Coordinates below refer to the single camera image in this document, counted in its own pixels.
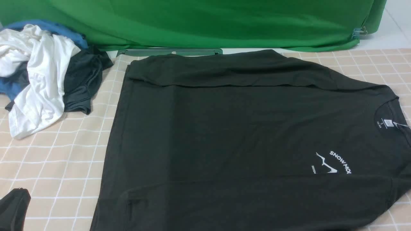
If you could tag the dark teal garment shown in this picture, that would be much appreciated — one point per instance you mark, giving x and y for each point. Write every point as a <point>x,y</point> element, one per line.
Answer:
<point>83,79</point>

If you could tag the binder clip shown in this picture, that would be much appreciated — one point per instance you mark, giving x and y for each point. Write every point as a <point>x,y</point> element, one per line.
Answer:
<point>359,32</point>

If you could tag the dark gray long-sleeve top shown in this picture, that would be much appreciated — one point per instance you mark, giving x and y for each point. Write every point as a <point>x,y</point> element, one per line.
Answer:
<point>250,142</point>

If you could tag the green backdrop cloth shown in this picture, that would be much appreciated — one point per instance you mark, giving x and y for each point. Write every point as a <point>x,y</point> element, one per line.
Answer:
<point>297,25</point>

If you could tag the white garment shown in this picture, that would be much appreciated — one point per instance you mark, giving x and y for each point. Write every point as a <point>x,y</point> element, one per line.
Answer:
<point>40,104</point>

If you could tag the beige grid tablecloth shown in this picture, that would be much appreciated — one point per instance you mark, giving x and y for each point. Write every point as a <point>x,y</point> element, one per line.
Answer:
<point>61,166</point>

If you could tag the blue garment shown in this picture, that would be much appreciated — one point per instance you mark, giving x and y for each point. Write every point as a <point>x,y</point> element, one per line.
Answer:
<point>54,30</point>

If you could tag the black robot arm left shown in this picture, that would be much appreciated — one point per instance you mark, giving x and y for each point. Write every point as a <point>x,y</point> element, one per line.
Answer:
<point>13,208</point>

